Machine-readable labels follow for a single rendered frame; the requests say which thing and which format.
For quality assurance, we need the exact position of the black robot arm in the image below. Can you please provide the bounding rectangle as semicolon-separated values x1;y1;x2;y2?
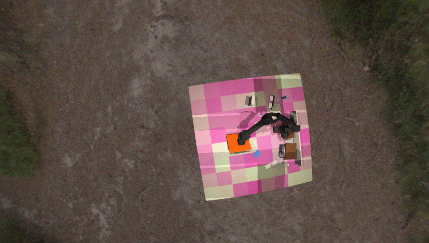
237;112;301;145

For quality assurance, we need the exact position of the blue flat square tile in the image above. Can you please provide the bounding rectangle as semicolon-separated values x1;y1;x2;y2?
253;150;261;158

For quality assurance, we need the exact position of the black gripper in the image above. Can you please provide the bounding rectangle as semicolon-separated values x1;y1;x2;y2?
273;126;285;133

